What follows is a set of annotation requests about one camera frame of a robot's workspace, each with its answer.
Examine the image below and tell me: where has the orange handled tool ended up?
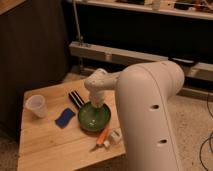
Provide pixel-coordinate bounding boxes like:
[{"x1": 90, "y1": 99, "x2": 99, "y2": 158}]
[{"x1": 91, "y1": 127, "x2": 109, "y2": 152}]

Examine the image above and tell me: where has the black striped block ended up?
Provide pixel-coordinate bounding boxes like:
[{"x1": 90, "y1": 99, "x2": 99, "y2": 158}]
[{"x1": 68, "y1": 90, "x2": 85, "y2": 109}]

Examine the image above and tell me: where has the metal pole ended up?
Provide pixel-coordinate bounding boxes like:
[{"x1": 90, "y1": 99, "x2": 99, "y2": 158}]
[{"x1": 72, "y1": 0, "x2": 83, "y2": 45}]

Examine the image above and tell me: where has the wooden table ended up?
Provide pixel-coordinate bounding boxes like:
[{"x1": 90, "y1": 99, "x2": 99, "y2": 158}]
[{"x1": 18, "y1": 80, "x2": 125, "y2": 171}]

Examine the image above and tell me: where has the grey metal beam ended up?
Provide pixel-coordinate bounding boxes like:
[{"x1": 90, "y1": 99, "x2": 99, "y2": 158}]
[{"x1": 69, "y1": 41, "x2": 213, "y2": 81}]

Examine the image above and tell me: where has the white shelf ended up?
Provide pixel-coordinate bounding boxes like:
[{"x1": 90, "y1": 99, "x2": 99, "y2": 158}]
[{"x1": 66, "y1": 0, "x2": 213, "y2": 22}]

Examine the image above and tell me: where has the white tube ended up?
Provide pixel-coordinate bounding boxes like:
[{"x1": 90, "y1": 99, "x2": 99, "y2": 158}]
[{"x1": 103, "y1": 129, "x2": 122, "y2": 149}]

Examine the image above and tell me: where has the blue sponge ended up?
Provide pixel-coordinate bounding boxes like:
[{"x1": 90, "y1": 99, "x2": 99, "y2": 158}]
[{"x1": 55, "y1": 108, "x2": 75, "y2": 129}]

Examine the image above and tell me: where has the green ceramic bowl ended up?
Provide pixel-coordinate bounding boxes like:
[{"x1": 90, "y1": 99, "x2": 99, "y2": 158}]
[{"x1": 78, "y1": 102, "x2": 111, "y2": 132}]

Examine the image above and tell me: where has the white plastic cup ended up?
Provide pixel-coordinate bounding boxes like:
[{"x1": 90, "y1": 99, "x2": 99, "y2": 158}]
[{"x1": 25, "y1": 95, "x2": 47, "y2": 118}]

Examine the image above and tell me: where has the black cable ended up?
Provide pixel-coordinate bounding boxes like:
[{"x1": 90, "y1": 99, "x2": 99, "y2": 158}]
[{"x1": 199, "y1": 89, "x2": 213, "y2": 171}]

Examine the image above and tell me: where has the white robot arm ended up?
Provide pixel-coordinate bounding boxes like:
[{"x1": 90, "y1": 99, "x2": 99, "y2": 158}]
[{"x1": 84, "y1": 61, "x2": 184, "y2": 171}]

